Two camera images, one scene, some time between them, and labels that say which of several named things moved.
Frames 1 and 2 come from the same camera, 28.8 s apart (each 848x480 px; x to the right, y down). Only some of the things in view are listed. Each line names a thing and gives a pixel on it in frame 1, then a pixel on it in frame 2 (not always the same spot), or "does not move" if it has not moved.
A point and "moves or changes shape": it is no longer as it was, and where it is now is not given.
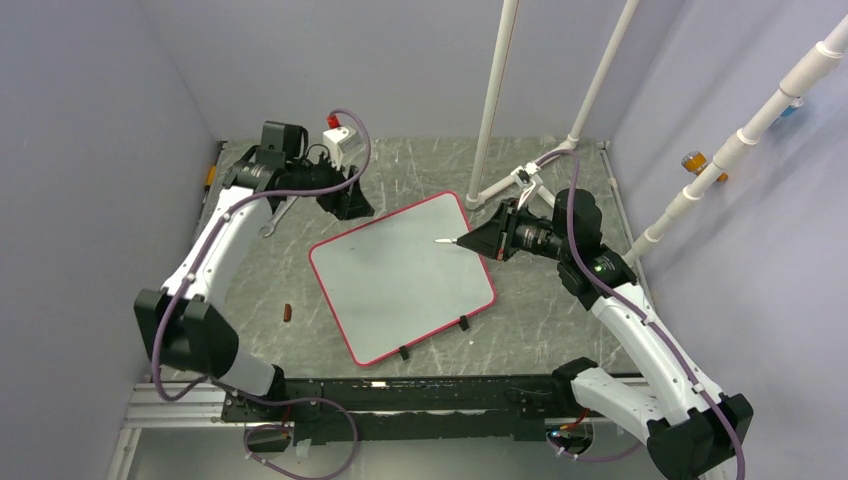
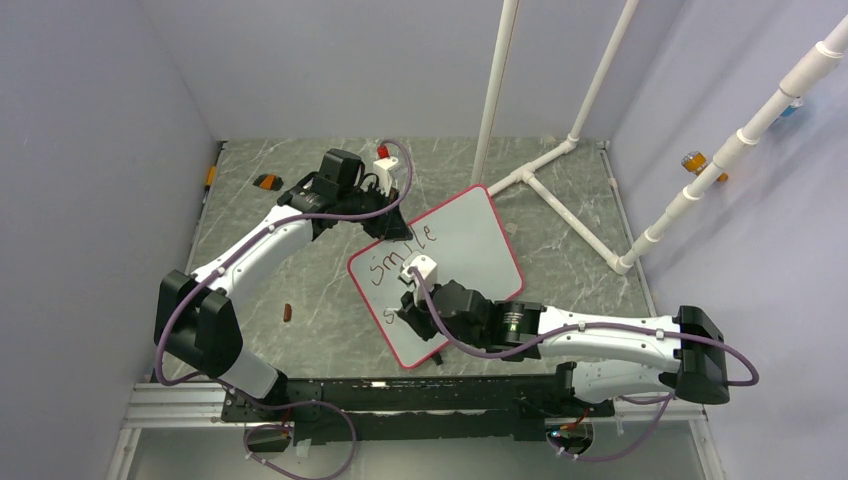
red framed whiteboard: [390, 284] moves or changes shape
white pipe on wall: [809, 72] does not move
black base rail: [410, 410] does not move
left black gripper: [347, 203] -> [390, 226]
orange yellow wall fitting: [695, 161] does not move
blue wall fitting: [792, 108] does not move
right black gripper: [495, 238] -> [415, 313]
